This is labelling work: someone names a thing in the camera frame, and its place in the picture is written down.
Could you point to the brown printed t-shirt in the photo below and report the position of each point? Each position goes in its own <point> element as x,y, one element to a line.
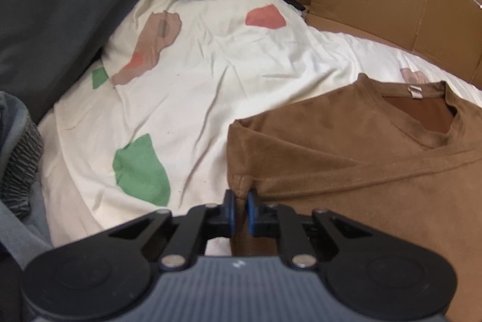
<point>339,163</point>

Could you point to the grey ribbed knit garment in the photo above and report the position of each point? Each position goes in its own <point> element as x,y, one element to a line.
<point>20,167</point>

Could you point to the cream bear print bed sheet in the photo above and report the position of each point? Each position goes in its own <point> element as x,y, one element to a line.
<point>226,73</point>

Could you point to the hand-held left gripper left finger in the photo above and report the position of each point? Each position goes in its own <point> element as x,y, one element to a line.
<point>230,211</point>

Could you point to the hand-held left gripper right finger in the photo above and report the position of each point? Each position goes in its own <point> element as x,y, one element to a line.
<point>251,212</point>

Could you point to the blue-grey garment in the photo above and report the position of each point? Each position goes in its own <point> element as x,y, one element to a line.
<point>22,231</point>

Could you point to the dark grey pillow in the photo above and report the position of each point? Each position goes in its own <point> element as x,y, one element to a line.
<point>67,5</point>

